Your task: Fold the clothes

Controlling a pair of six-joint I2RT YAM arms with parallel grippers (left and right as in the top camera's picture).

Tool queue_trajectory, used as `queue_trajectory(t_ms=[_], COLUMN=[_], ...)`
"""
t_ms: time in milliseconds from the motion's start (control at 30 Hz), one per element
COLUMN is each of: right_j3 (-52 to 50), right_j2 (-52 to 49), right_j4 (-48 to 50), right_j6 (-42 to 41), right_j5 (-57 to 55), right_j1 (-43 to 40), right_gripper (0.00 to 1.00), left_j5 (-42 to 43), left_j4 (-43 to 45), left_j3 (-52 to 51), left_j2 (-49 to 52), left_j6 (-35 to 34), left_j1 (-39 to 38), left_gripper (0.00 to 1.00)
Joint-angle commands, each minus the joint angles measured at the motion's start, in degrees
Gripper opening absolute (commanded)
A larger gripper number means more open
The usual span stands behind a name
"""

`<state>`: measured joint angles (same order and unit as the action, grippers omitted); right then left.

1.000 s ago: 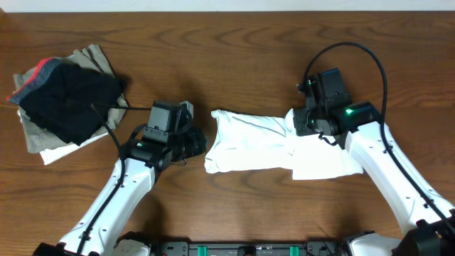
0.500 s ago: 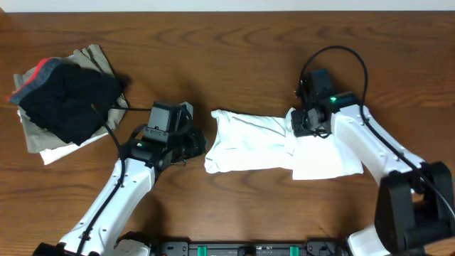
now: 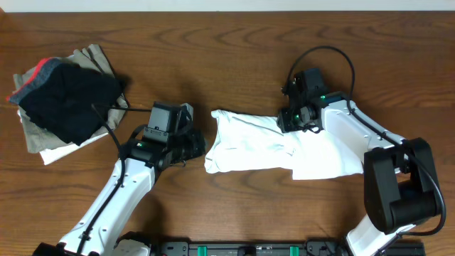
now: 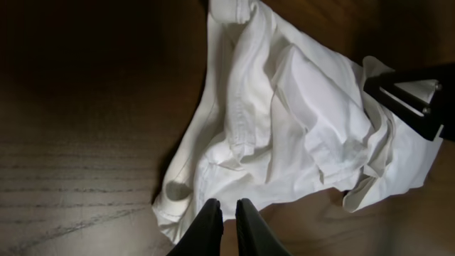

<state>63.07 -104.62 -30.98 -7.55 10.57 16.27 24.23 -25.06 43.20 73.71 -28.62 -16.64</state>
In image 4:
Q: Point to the white graphic t-shirt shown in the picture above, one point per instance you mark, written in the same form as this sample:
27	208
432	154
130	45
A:
282	117

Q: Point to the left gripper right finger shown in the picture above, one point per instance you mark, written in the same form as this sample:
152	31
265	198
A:
254	237

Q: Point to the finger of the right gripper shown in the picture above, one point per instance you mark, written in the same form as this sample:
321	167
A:
429	119

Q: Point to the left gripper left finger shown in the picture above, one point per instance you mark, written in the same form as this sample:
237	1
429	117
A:
204	235

